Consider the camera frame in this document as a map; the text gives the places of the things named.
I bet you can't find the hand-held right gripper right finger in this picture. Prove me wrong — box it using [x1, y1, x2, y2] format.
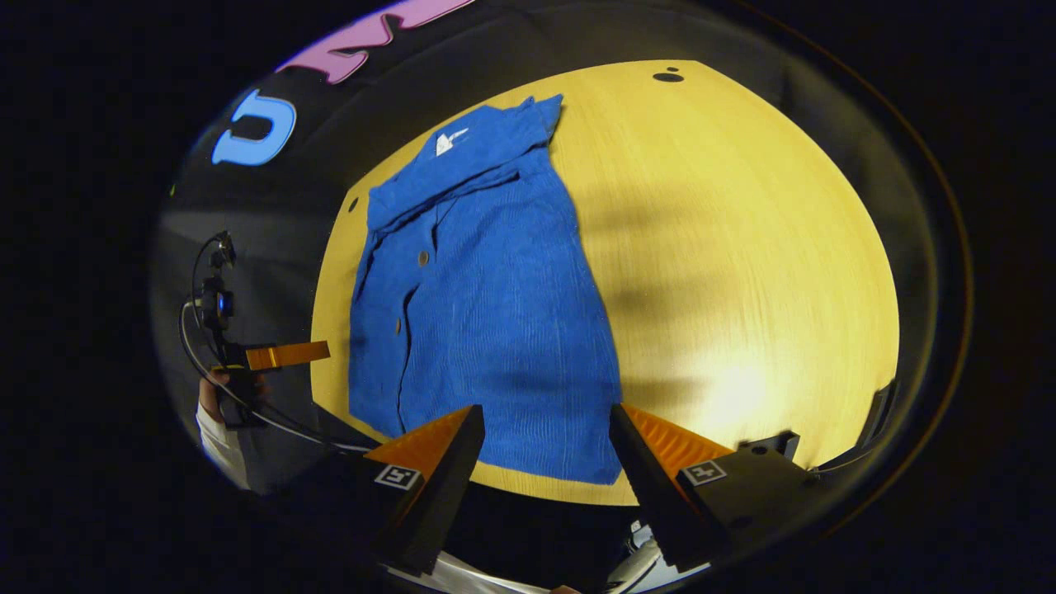
[609, 403, 818, 572]

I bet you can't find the blue button shirt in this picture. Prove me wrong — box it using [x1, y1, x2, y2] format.
[346, 93, 624, 486]

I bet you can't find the thin gripper cable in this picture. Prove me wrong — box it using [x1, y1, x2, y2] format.
[179, 235, 376, 455]

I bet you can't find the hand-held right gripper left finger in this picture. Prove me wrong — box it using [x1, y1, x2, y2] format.
[313, 404, 488, 577]

